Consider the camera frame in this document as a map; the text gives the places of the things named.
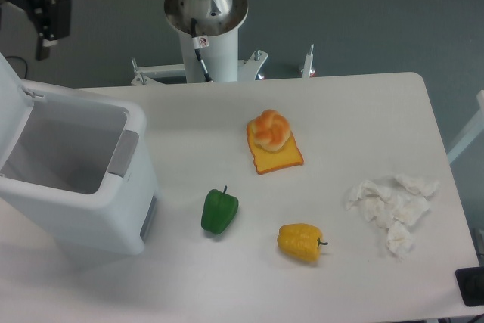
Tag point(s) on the white trash can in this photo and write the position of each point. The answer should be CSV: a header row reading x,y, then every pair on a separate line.
x,y
76,164

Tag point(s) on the braided bread roll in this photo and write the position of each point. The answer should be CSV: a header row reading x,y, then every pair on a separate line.
x,y
270,130

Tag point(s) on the green bell pepper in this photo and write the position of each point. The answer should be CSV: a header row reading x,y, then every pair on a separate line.
x,y
219,210

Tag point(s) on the toast bread slice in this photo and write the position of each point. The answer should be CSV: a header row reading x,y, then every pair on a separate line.
x,y
267,161

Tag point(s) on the yellow bell pepper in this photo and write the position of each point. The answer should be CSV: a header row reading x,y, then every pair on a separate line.
x,y
301,241

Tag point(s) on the crumpled white tissue paper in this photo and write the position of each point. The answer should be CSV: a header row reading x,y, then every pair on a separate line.
x,y
394,204

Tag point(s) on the black device at edge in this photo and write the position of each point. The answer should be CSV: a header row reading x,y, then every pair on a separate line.
x,y
470,283

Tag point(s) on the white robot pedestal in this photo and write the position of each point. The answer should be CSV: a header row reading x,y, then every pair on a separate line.
x,y
208,34

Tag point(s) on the white frame post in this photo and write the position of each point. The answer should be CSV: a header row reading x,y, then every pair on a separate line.
x,y
471,130

